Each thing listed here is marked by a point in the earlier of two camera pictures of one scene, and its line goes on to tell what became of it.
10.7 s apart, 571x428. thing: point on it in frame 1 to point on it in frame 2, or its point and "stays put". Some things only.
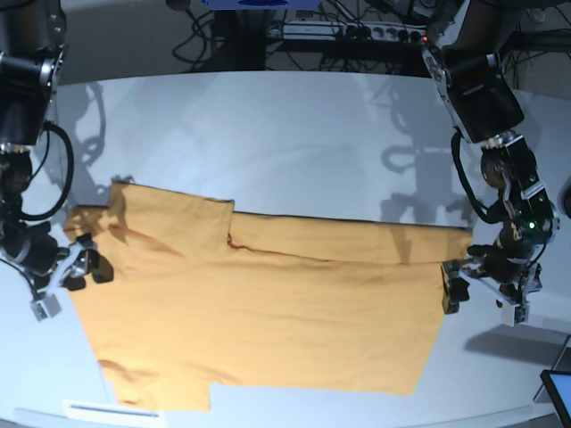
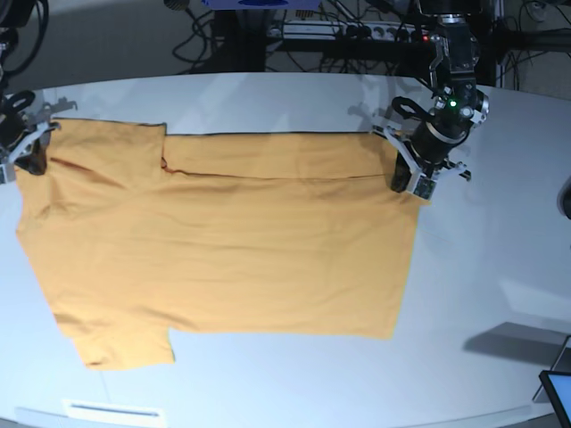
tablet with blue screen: [558, 384] stays put
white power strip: [321, 30] stays put
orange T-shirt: [202, 294] to [132, 233]
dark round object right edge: [564, 199] stays put
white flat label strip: [94, 409] stays put
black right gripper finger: [453, 285] to [402, 174]
